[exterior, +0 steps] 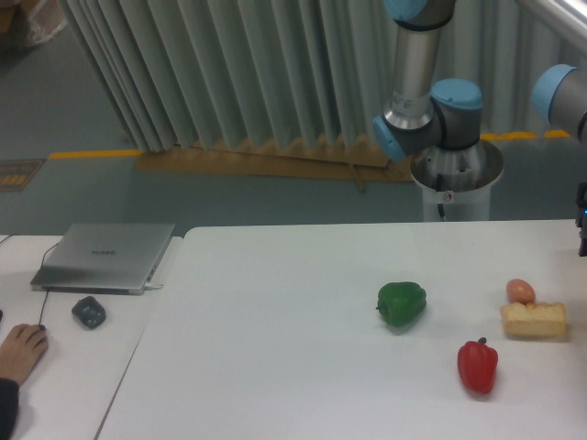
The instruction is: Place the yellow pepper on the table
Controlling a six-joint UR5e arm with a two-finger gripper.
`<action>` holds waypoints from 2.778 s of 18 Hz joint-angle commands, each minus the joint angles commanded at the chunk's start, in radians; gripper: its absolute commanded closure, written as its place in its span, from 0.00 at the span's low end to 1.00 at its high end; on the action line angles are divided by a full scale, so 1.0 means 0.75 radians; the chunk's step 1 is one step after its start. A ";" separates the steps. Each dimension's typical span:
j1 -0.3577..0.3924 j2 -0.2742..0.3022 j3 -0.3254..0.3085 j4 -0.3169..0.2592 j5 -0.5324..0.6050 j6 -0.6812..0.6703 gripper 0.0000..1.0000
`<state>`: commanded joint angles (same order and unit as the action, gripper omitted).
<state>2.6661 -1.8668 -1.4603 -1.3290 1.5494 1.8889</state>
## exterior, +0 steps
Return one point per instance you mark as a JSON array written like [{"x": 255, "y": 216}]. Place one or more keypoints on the brown cardboard sheet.
[{"x": 361, "y": 162}]

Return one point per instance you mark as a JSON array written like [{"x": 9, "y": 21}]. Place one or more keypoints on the black small device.
[{"x": 89, "y": 312}]

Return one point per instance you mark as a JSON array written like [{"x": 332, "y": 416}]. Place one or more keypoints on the dark sleeve forearm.
[{"x": 9, "y": 407}]

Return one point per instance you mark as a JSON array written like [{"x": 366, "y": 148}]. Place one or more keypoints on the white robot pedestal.
[{"x": 456, "y": 185}]

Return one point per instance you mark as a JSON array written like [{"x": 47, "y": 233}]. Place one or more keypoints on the red bell pepper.
[{"x": 477, "y": 366}]

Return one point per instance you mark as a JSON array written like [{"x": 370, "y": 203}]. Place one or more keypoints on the silver laptop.
[{"x": 105, "y": 258}]

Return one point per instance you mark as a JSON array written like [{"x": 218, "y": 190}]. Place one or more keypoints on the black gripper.
[{"x": 580, "y": 219}]

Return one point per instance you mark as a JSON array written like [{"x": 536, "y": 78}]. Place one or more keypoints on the brown egg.
[{"x": 520, "y": 291}]

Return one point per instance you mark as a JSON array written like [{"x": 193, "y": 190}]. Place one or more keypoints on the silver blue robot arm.
[{"x": 439, "y": 124}]

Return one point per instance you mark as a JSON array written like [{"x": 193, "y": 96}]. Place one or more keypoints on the bread slice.
[{"x": 534, "y": 320}]

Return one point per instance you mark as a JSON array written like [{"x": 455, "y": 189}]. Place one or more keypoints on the grey pleated curtain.
[{"x": 181, "y": 73}]

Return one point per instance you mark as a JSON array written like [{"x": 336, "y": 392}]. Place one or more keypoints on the person's hand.
[{"x": 22, "y": 349}]

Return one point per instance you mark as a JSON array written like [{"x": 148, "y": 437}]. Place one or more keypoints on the green bell pepper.
[{"x": 400, "y": 303}]

